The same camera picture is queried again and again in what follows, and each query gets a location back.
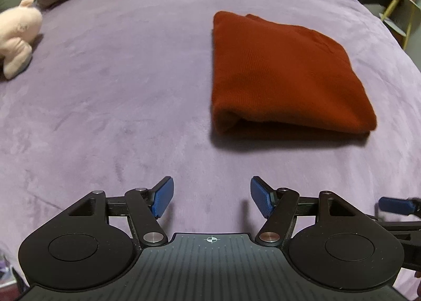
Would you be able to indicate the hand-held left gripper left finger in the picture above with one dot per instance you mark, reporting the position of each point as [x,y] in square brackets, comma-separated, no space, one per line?
[162,197]

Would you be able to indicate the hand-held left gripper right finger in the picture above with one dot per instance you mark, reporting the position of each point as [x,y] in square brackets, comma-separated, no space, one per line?
[261,197]

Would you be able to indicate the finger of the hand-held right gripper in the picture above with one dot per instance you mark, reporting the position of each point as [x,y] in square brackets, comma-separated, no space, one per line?
[412,251]
[394,205]

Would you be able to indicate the red knit sweater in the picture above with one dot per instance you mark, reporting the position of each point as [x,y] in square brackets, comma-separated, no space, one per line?
[279,74]

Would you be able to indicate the purple bed sheet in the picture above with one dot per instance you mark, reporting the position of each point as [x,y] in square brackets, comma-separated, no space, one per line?
[115,90]

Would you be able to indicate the pink plush toy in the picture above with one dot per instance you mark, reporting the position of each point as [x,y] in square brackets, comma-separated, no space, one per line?
[16,34]

